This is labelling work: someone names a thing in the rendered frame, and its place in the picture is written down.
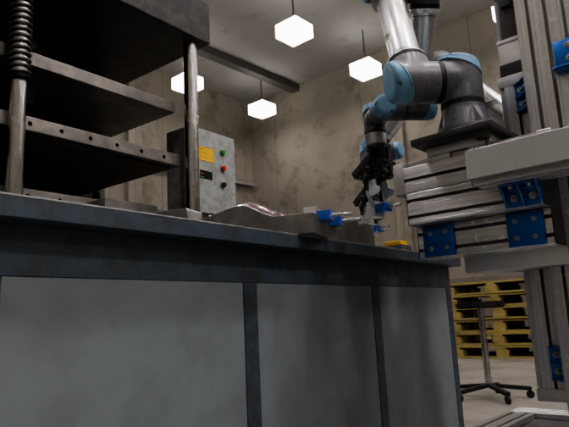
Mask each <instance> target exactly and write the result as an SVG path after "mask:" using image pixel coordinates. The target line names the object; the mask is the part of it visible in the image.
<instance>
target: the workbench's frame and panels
mask: <svg viewBox="0 0 569 427"><path fill-rule="evenodd" d="M460 266H461V259H460V258H452V259H444V260H436V261H433V260H424V259H420V258H419V252H408V251H402V250H396V249H389V248H383V247H372V246H366V245H360V244H354V243H347V242H341V241H330V240H324V239H318V238H311V237H305V236H293V235H287V234H281V233H275V232H269V231H263V230H251V229H245V228H239V227H233V226H227V225H215V224H209V223H202V222H196V221H190V220H184V219H172V218H166V217H160V216H154V215H148V214H142V213H130V212H124V211H118V210H112V209H105V208H94V207H87V206H81V205H75V204H69V203H63V202H52V201H45V200H39V199H33V198H27V197H16V196H10V195H3V194H0V427H465V426H464V418H463V409H462V400H461V385H460V376H459V368H458V359H457V350H456V335H455V326H454V318H453V309H452V301H451V293H450V276H449V268H450V267H460Z"/></svg>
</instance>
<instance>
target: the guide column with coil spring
mask: <svg viewBox="0 0 569 427"><path fill-rule="evenodd" d="M14 2H25V3H29V4H30V1H29V0H13V3H14ZM13 8H27V9H29V10H30V7H29V6H26V5H23V4H16V5H14V6H13ZM12 14H27V15H29V16H30V13H29V12H26V11H23V10H16V11H13V12H12ZM14 19H23V20H26V21H29V22H30V19H29V18H26V17H23V16H15V17H13V18H12V20H14ZM14 25H23V26H26V27H29V28H30V25H28V24H26V23H23V22H15V23H13V24H12V26H14ZM14 31H23V32H26V33H29V34H30V31H29V30H27V29H22V28H15V29H12V30H11V32H14ZM14 37H22V38H26V39H28V40H29V37H28V36H26V35H21V34H16V35H12V36H11V38H14ZM15 43H21V44H25V45H28V46H29V42H25V41H18V40H17V41H12V42H11V44H15ZM12 50H25V51H27V52H29V48H27V47H11V48H10V51H12ZM12 56H24V57H27V58H28V57H29V55H28V54H26V53H11V54H10V57H12ZM12 62H23V63H27V64H28V60H26V59H22V58H13V59H11V60H10V63H12ZM13 68H21V69H28V67H27V66H25V65H21V64H15V65H11V66H9V69H13ZM26 104H27V80H26V79H23V78H19V77H12V78H10V79H9V84H8V122H7V140H6V159H5V179H4V192H10V193H16V194H22V195H23V191H24V169H25V126H26Z"/></svg>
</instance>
